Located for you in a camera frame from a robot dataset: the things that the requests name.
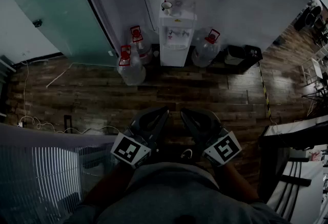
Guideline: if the clear water jug red label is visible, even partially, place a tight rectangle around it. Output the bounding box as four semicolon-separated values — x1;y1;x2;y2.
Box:
127;25;154;66

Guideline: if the dark desk with white top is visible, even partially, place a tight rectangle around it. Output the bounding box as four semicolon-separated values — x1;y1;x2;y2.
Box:
258;114;328;159

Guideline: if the black tripod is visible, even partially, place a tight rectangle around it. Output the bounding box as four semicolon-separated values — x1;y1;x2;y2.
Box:
301;86;328;117

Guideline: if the white table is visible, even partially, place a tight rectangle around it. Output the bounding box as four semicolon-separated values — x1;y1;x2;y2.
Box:
299;45;328;86

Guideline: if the empty clear water jug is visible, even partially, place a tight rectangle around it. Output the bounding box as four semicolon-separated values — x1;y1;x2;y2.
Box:
116;45;147;87
191;28;222;68

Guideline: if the white water dispenser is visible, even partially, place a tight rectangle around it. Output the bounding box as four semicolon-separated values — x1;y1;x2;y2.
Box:
158;0;198;68

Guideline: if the frosted glass door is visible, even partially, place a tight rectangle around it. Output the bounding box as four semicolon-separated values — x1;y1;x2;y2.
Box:
0;0;119;68

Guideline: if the person's white shoe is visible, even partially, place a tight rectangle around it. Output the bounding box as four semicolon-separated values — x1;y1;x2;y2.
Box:
179;148;194;160

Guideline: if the black office chair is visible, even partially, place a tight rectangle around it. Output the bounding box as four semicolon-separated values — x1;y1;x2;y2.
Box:
294;6;323;32

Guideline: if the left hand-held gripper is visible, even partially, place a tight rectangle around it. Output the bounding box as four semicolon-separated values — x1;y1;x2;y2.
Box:
110;106;170;169

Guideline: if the person's left forearm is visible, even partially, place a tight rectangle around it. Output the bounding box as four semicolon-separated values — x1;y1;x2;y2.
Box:
81;160;137;209

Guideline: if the white mug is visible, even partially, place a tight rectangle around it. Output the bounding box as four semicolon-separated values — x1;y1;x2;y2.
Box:
160;1;173;16

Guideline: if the person's right forearm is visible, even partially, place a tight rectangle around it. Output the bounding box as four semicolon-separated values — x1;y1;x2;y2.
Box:
218;160;260;203

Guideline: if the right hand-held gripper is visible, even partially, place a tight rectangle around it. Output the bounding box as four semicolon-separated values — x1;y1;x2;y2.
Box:
180;108;243;168

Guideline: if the white floor cable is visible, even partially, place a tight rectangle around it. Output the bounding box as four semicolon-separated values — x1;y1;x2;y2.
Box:
17;60;121;136

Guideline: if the white cabinet with black bars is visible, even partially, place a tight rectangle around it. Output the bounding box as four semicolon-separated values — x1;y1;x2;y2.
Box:
266;158;325;222

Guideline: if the black crate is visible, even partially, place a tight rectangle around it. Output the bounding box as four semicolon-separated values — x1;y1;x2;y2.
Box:
244;45;264;63

